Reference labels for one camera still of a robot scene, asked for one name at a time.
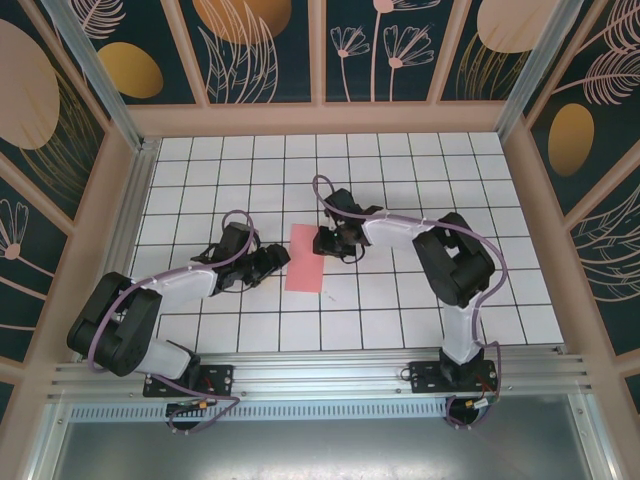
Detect single flower outline wall panel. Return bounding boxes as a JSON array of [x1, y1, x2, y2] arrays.
[[0, 164, 71, 364]]

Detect golden oval feather wall panel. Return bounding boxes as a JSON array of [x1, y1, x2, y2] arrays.
[[522, 0, 640, 219]]

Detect pink leaf outlines wall panel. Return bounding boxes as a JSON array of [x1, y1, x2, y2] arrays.
[[567, 172, 640, 359]]

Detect pink flowers wall panel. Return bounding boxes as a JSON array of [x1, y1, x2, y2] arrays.
[[324, 0, 454, 105]]

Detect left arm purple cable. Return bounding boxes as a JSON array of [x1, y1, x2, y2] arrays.
[[87, 209, 261, 435]]

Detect slotted metal cable strip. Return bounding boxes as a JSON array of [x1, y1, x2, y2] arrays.
[[69, 403, 576, 422]]

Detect orange circle leaves wall panel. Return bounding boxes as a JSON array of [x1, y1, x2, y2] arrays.
[[177, 0, 321, 106]]

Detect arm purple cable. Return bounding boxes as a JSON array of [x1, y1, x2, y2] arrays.
[[87, 209, 261, 435], [310, 173, 512, 432]]

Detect peach circle gold leaves panel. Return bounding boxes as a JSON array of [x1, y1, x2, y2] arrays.
[[438, 0, 544, 104]]

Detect aluminium side rail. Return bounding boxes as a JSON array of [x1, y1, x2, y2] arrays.
[[74, 138, 162, 362]]

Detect large peach circle wall panel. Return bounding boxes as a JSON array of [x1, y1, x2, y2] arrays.
[[0, 0, 111, 226]]

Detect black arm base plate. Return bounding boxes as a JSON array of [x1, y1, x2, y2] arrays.
[[143, 363, 236, 399], [408, 359, 500, 396]]

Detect aluminium corner post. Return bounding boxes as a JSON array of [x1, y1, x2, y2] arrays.
[[39, 0, 146, 151], [494, 0, 576, 144]]

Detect long aluminium base rail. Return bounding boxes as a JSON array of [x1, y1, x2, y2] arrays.
[[47, 349, 597, 402]]

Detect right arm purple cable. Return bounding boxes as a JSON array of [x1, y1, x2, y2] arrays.
[[310, 173, 512, 432]]

